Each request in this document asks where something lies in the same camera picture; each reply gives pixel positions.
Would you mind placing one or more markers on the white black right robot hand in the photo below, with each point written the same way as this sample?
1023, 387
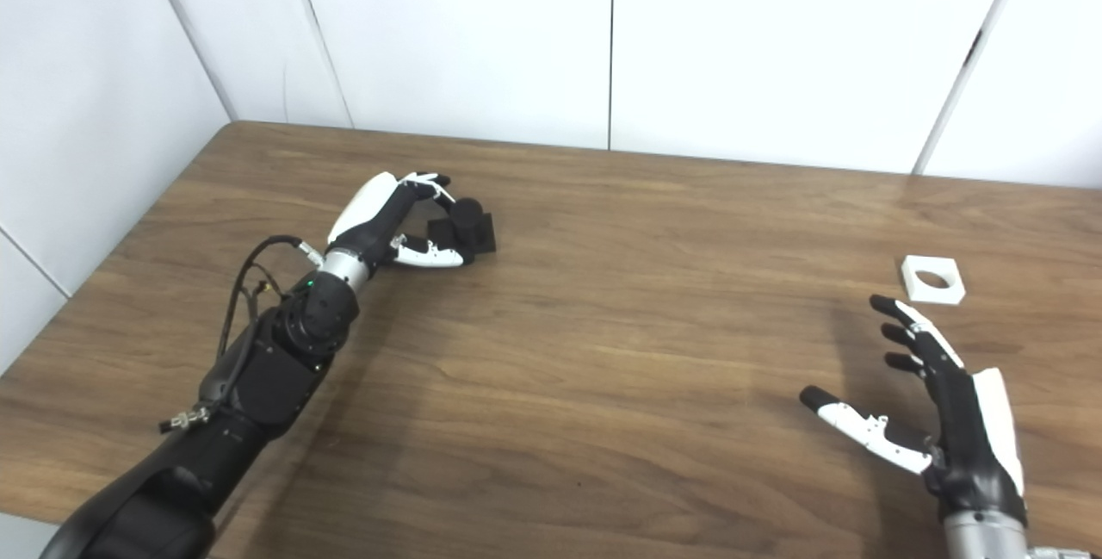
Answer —
968, 447

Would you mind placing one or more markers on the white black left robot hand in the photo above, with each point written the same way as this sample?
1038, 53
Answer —
370, 219

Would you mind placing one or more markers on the black peg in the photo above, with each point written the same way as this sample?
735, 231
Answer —
472, 227

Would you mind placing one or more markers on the white square piece with hole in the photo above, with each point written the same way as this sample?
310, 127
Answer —
954, 295

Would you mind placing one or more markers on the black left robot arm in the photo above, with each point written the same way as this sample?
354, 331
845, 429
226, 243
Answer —
267, 378

